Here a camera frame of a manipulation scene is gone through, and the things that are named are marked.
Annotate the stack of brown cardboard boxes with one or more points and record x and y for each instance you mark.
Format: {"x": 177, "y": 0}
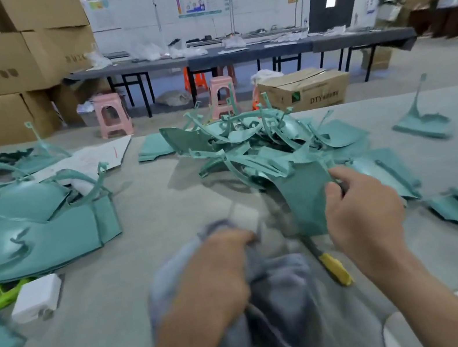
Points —
{"x": 3, "y": 69}

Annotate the person's right forearm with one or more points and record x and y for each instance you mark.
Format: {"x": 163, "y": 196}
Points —
{"x": 438, "y": 306}

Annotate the pile of green plastic parts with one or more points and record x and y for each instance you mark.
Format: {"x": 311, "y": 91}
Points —
{"x": 26, "y": 224}

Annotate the white power adapter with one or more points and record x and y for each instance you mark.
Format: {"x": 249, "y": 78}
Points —
{"x": 36, "y": 298}

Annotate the orange object under table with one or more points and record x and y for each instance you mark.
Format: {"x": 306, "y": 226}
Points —
{"x": 195, "y": 78}

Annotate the single green plastic part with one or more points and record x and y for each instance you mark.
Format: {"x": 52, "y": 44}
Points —
{"x": 308, "y": 197}

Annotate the colourful wall poster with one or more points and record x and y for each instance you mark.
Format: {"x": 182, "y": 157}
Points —
{"x": 201, "y": 2}

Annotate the white paper sheet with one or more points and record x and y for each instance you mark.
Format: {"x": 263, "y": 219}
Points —
{"x": 85, "y": 158}

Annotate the heap of clear plastic bags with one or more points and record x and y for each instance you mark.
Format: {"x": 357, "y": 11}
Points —
{"x": 146, "y": 53}

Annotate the brown cardboard box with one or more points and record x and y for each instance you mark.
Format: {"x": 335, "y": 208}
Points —
{"x": 307, "y": 89}

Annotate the person's right hand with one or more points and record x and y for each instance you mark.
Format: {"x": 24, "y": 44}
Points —
{"x": 366, "y": 222}

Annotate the pink plastic stool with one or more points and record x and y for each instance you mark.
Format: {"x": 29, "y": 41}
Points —
{"x": 112, "y": 114}
{"x": 222, "y": 94}

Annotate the grey-blue wiping cloth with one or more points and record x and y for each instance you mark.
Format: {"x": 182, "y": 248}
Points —
{"x": 280, "y": 312}

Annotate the person's left hand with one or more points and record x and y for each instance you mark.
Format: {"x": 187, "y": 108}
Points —
{"x": 217, "y": 279}

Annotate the long grey work table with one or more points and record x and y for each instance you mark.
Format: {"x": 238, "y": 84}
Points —
{"x": 251, "y": 46}

